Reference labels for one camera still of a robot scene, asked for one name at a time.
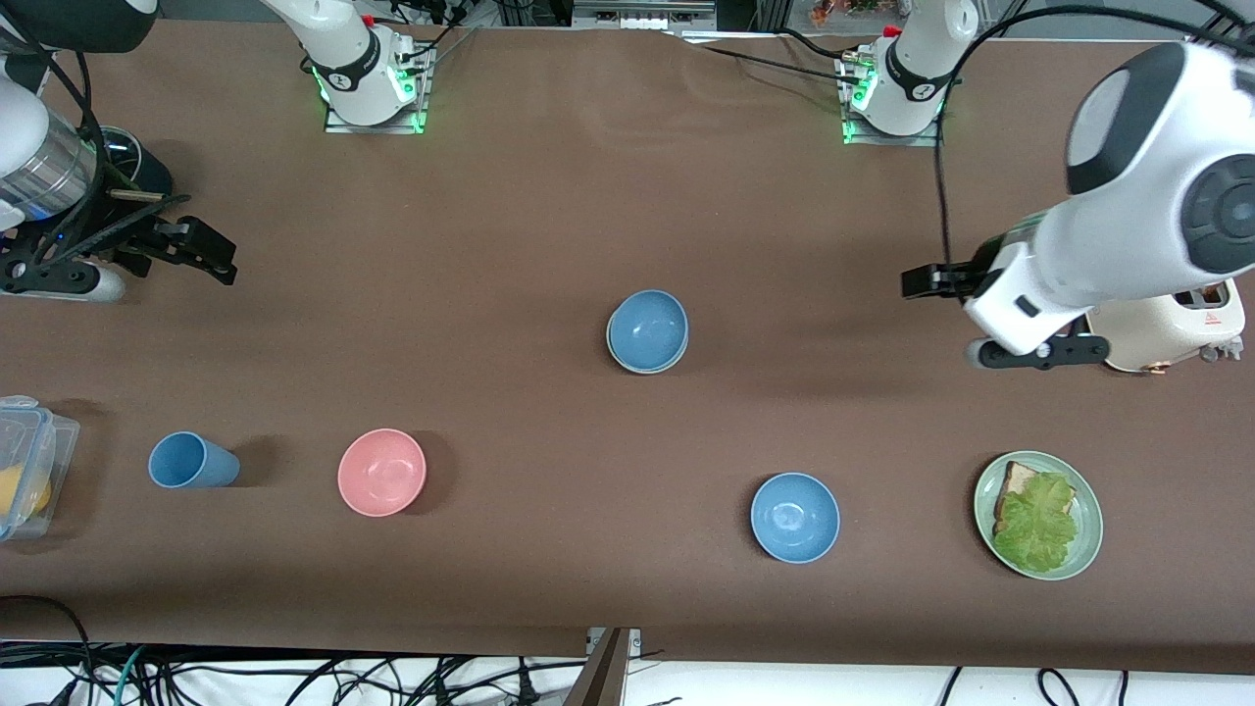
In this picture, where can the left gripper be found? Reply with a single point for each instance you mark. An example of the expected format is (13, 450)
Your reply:
(943, 281)

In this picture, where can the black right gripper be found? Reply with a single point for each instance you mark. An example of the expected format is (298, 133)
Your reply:
(137, 235)

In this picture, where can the blue bowl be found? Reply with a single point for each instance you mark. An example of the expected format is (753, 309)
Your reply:
(795, 517)
(647, 328)

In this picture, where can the green bowl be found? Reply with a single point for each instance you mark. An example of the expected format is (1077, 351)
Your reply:
(637, 372)

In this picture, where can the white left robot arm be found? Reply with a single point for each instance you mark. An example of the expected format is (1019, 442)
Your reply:
(1137, 196)

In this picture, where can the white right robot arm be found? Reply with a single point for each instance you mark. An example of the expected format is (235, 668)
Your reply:
(348, 59)

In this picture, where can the pink bowl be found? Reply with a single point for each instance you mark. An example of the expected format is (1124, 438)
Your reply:
(381, 472)

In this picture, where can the blue cup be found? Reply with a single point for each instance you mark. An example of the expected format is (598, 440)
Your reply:
(191, 461)

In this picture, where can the bread slice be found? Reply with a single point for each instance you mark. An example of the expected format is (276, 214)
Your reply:
(1015, 480)

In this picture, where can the clear plastic food container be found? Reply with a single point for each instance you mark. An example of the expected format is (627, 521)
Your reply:
(54, 441)

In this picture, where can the cream white toaster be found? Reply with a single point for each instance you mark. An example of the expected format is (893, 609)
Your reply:
(1167, 338)

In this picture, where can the green lettuce leaf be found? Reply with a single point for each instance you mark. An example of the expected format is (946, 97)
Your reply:
(1039, 525)

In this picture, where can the yellow fruit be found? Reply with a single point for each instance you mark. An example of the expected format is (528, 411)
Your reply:
(25, 490)

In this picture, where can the green plate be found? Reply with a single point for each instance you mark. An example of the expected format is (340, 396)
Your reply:
(1086, 529)

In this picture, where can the brown table cover sheet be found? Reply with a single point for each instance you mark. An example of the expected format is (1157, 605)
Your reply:
(627, 196)

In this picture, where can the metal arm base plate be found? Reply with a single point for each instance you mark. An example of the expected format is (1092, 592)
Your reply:
(922, 139)
(338, 125)

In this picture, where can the metal clamp bracket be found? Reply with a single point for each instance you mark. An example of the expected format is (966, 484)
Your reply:
(632, 639)

